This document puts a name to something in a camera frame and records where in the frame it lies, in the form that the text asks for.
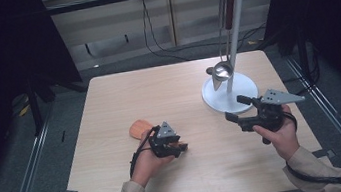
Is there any black wall cable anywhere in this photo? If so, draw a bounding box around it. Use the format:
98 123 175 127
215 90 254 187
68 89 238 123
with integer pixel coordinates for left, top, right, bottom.
138 0 271 68

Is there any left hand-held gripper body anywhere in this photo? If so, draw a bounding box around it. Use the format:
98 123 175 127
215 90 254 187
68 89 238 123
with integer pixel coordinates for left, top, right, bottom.
145 119 185 161

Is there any white utensil rack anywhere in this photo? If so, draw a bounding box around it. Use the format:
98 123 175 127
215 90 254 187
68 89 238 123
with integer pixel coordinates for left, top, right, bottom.
187 0 286 119

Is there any black metal stand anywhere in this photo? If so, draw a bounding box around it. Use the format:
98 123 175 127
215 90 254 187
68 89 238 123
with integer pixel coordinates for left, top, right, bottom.
293 21 323 87
22 70 62 138

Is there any person's right hand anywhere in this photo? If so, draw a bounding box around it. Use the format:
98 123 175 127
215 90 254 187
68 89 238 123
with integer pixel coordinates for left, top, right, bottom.
249 103 304 166

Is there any person's left hand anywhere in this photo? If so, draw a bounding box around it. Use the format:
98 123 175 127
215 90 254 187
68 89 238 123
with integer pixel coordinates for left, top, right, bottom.
123 125 179 190

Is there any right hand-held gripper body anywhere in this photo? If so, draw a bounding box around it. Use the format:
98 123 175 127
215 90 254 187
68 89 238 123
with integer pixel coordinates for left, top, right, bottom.
236 83 312 149

